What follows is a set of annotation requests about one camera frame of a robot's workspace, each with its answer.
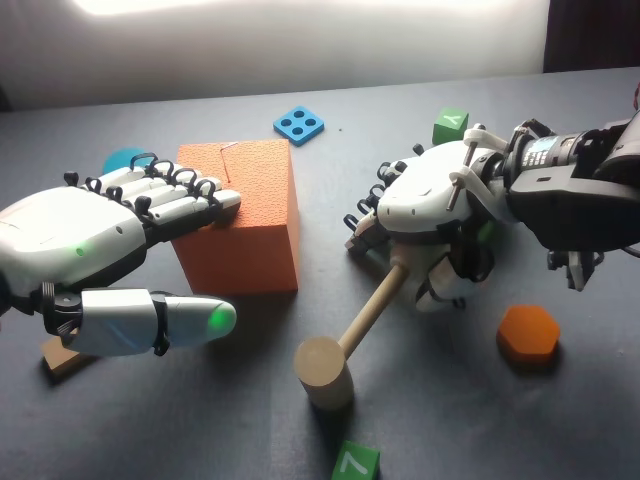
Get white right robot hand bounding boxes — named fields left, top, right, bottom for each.
left=343, top=139, right=496, bottom=314

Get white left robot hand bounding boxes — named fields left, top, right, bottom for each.
left=0, top=151, right=243, bottom=358

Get wooden mallet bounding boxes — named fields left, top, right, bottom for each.
left=293, top=244, right=451, bottom=412

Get large orange foam cube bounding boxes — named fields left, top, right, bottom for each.
left=169, top=138, right=301, bottom=296

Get small green letter Y block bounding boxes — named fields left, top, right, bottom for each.
left=432, top=106, right=470, bottom=146

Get blue round disc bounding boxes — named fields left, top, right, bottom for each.
left=102, top=145, right=151, bottom=174

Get plain wooden rectangular block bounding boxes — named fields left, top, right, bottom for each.
left=40, top=335, right=99, bottom=376

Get blue square block four holes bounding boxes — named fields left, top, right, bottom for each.
left=272, top=105, right=325, bottom=148

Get orange hexagon block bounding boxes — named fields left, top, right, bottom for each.
left=495, top=304, right=561, bottom=369

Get thin metal nail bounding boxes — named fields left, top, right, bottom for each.
left=219, top=143, right=239, bottom=182

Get small green number 7 block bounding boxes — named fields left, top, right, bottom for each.
left=331, top=439, right=381, bottom=480

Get grey table cloth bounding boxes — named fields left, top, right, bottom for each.
left=0, top=67, right=640, bottom=480

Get white backdrop curtain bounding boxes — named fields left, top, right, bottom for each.
left=0, top=0, right=549, bottom=114

